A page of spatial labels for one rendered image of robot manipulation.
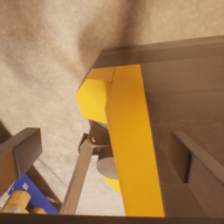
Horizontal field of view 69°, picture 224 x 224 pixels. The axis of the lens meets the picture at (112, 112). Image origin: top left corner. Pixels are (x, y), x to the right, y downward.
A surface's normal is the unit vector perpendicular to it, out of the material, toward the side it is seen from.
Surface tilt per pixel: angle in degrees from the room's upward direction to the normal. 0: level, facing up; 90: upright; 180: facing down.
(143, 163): 90
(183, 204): 90
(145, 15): 0
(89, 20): 0
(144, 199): 90
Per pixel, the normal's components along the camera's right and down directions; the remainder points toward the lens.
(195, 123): -0.15, -0.79
